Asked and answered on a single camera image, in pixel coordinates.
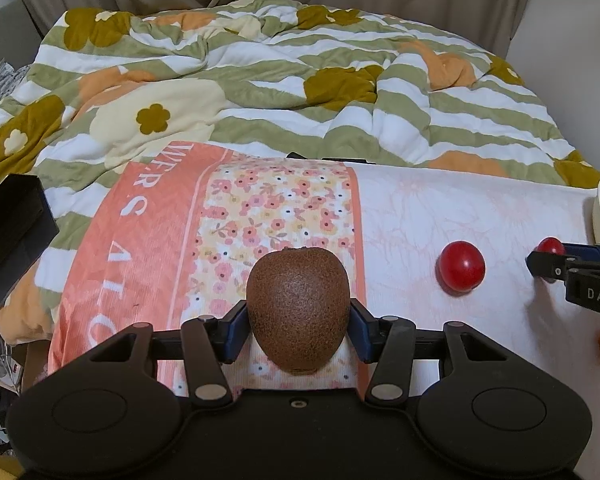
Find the red cherry tomato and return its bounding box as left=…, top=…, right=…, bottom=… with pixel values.
left=437, top=240, right=486, bottom=294
left=535, top=236, right=566, bottom=255

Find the brown kiwi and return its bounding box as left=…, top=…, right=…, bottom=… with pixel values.
left=246, top=247, right=350, bottom=375

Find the pink floral tablecloth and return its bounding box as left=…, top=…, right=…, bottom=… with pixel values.
left=48, top=142, right=600, bottom=479

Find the black box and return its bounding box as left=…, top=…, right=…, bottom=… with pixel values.
left=0, top=174, right=59, bottom=307

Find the striped floral quilt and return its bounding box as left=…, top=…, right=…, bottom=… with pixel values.
left=0, top=0, right=600, bottom=344

